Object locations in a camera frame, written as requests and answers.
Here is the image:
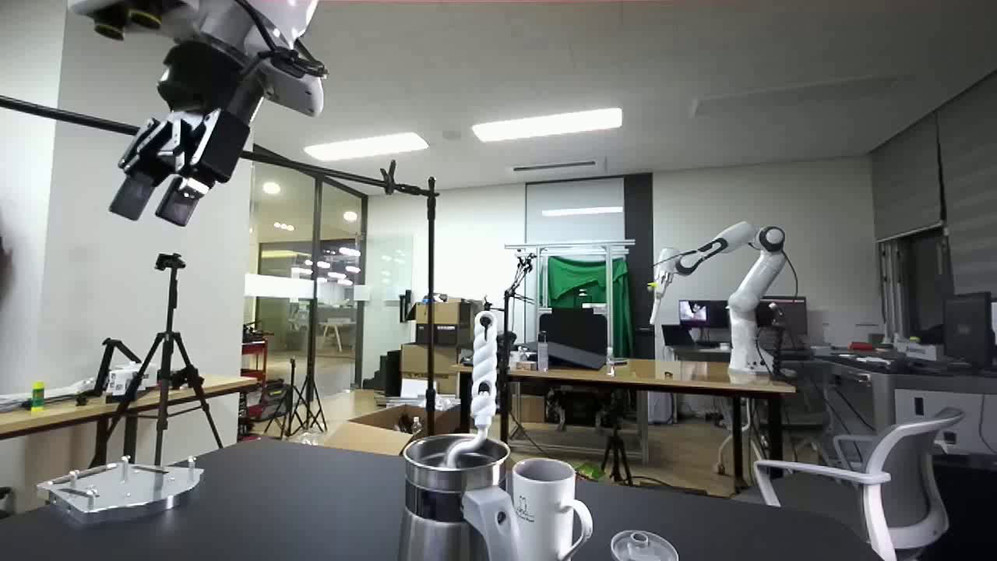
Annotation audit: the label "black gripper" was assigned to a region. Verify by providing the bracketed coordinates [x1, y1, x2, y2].
[104, 36, 273, 231]

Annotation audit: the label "white spoon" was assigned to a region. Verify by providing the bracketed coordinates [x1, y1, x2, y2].
[446, 302, 504, 468]

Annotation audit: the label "black horizontal boom pole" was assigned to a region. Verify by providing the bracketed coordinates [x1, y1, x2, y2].
[0, 91, 440, 199]

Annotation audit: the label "rectangular ceiling light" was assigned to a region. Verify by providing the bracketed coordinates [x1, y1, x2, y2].
[299, 129, 432, 165]
[470, 102, 625, 146]

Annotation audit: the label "small black tabletop stand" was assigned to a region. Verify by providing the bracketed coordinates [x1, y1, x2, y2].
[73, 335, 143, 409]

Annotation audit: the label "long wooden bench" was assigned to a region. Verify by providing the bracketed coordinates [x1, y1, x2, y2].
[0, 374, 265, 442]

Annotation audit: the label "black vertical stand pole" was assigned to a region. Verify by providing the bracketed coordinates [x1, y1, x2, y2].
[421, 177, 440, 437]

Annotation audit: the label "stacked cardboard boxes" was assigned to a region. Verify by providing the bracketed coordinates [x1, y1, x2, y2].
[395, 296, 493, 379]

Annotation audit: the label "open cardboard box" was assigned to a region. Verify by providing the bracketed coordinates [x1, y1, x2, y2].
[326, 401, 466, 457]

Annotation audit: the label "black light stand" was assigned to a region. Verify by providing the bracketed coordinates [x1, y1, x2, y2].
[496, 246, 543, 449]

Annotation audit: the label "green backdrop cloth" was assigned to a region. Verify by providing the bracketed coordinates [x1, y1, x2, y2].
[544, 251, 637, 361]

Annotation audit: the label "white ceramic mug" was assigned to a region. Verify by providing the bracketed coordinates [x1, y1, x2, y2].
[506, 455, 598, 561]

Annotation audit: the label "wooden table with black legs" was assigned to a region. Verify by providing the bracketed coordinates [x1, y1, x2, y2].
[504, 354, 800, 498]

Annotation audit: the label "clear plastic lid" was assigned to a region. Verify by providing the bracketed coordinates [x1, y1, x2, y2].
[608, 528, 686, 561]

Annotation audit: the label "white office chair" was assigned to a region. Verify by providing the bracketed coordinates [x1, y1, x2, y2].
[751, 416, 962, 561]

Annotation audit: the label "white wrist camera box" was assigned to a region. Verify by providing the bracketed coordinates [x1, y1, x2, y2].
[253, 45, 331, 117]

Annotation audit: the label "tall black camera tripod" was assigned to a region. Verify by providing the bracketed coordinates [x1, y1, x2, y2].
[87, 249, 228, 471]

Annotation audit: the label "steel flask with white handle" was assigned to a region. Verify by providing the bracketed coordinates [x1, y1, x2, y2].
[395, 431, 522, 561]

